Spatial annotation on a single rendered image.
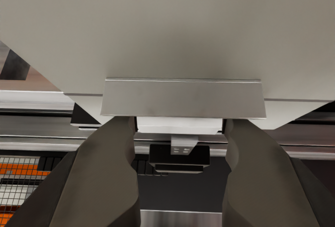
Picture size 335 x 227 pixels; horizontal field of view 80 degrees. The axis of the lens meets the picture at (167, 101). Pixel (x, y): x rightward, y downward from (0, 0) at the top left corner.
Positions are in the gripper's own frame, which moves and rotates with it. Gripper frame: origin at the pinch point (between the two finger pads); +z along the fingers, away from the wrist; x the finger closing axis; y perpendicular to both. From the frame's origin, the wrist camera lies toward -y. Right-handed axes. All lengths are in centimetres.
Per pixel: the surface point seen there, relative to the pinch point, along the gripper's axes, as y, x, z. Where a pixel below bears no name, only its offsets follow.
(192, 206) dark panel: 54, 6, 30
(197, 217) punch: 12.5, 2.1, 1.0
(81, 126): 7.2, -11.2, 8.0
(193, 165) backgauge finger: 22.8, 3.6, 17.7
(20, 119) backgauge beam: 20, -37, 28
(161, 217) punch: 12.5, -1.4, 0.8
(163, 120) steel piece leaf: 3.7, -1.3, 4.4
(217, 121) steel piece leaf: 3.5, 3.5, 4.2
